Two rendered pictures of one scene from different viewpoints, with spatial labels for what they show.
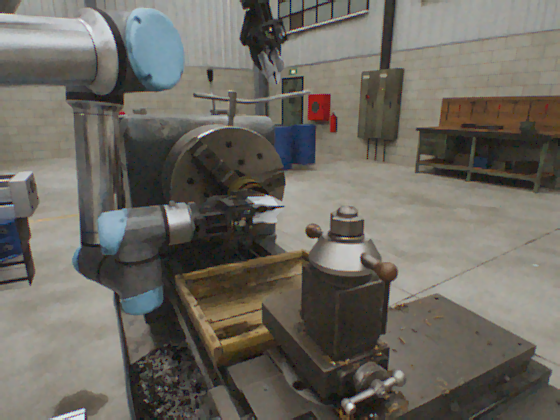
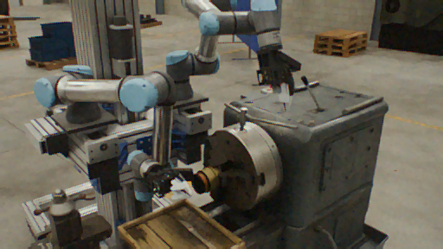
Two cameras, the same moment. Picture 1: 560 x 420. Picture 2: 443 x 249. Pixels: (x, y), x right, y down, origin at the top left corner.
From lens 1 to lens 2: 135 cm
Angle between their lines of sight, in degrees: 73
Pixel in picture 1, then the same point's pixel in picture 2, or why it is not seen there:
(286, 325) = not seen: hidden behind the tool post
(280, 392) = not seen: hidden behind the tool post
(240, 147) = (233, 147)
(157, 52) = (131, 98)
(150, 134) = (231, 115)
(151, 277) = (138, 186)
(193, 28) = not seen: outside the picture
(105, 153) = (156, 125)
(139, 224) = (134, 162)
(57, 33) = (105, 89)
